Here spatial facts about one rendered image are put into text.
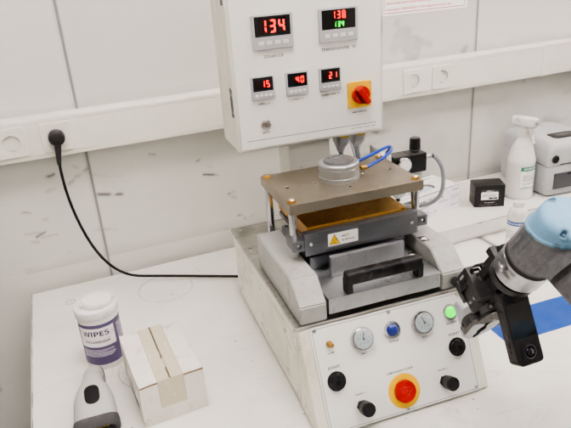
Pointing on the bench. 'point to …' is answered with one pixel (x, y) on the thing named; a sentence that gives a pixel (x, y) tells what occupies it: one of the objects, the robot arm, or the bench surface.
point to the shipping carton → (163, 372)
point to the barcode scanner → (95, 402)
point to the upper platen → (320, 219)
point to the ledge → (451, 226)
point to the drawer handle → (415, 262)
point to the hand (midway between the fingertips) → (470, 336)
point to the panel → (391, 362)
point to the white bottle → (515, 218)
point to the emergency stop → (404, 391)
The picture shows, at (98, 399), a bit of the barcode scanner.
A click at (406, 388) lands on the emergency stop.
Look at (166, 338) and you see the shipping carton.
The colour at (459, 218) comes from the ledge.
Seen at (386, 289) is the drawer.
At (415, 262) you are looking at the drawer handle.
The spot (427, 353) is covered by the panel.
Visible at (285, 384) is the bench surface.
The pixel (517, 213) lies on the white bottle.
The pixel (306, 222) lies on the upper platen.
